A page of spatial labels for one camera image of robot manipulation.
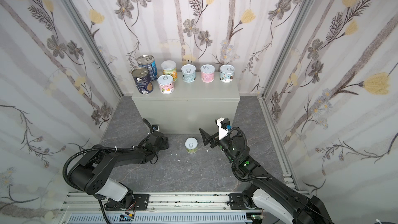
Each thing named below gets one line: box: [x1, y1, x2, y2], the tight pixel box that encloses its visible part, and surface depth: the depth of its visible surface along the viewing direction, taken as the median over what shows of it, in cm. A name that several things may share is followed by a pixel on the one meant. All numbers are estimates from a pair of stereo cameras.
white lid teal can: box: [219, 64, 235, 83], surface depth 79 cm
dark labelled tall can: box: [131, 67, 154, 95], surface depth 70 cm
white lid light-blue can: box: [181, 63, 197, 83], surface depth 79 cm
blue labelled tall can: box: [136, 53, 159, 82], surface depth 76 cm
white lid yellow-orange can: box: [160, 60, 178, 82], surface depth 77 cm
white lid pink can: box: [157, 74, 175, 95], surface depth 73 cm
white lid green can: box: [184, 136, 198, 154], surface depth 90 cm
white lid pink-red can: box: [200, 63, 216, 83], surface depth 80 cm
